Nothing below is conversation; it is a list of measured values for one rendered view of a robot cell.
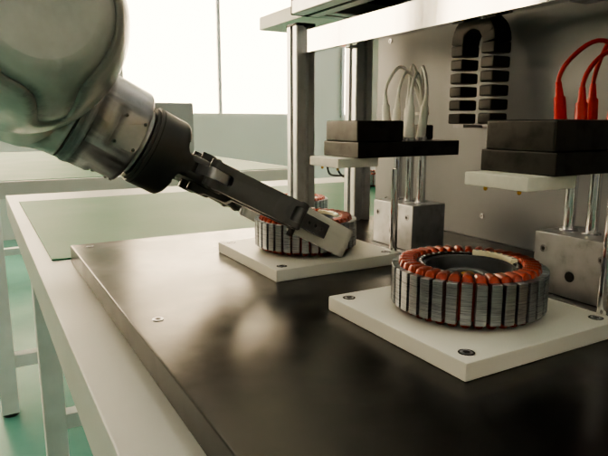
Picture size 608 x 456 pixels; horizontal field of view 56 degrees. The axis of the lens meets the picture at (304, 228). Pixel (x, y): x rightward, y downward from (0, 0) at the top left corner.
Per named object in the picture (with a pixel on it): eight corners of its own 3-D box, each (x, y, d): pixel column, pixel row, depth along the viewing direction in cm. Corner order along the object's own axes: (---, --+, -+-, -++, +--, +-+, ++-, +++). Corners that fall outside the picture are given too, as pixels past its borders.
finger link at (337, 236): (298, 202, 56) (301, 203, 55) (350, 230, 59) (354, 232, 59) (285, 230, 56) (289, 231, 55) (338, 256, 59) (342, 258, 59)
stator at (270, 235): (284, 262, 56) (284, 225, 55) (239, 242, 66) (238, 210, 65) (376, 251, 61) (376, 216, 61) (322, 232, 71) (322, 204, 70)
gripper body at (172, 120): (109, 174, 56) (190, 212, 61) (128, 181, 49) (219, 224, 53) (142, 106, 57) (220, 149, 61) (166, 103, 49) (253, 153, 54)
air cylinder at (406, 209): (411, 251, 66) (412, 204, 65) (372, 241, 73) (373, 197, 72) (443, 247, 69) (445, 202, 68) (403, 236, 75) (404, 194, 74)
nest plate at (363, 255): (276, 282, 54) (276, 270, 54) (218, 251, 67) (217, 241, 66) (401, 263, 61) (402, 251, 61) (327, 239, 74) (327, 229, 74)
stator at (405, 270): (475, 346, 35) (479, 288, 35) (360, 299, 44) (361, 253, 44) (578, 313, 41) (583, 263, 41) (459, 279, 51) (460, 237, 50)
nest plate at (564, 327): (465, 383, 33) (466, 363, 33) (327, 309, 46) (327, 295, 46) (620, 336, 40) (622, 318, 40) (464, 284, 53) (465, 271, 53)
